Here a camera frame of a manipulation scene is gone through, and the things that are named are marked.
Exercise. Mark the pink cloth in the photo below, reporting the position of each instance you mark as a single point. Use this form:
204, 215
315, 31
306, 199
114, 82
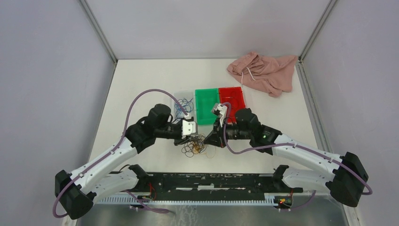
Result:
271, 75

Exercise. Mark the white cable duct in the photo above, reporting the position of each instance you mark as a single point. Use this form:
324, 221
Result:
119, 199

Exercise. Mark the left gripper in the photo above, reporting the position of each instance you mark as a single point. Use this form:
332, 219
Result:
187, 139

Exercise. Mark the red plastic bin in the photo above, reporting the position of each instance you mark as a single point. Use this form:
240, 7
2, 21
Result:
234, 96

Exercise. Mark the aluminium frame rail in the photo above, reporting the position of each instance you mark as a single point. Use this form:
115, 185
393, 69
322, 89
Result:
128, 179

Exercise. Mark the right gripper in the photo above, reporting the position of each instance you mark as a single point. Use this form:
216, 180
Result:
216, 138

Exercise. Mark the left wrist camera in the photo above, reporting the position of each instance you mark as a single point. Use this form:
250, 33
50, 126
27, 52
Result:
189, 126

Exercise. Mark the clear plastic bin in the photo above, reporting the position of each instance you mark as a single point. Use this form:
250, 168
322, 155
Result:
187, 100

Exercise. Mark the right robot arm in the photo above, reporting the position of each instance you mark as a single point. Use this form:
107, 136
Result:
343, 176

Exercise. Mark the green plastic bin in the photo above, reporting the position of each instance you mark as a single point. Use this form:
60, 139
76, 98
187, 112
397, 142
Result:
205, 100

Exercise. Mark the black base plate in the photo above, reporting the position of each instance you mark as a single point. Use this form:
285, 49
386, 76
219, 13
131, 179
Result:
211, 186

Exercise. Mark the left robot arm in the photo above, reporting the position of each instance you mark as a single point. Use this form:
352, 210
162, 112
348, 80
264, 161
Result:
78, 191

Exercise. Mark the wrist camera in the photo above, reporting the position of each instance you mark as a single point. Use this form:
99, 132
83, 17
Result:
189, 126
222, 112

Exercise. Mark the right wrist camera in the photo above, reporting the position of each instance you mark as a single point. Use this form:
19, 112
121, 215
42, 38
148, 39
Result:
222, 112

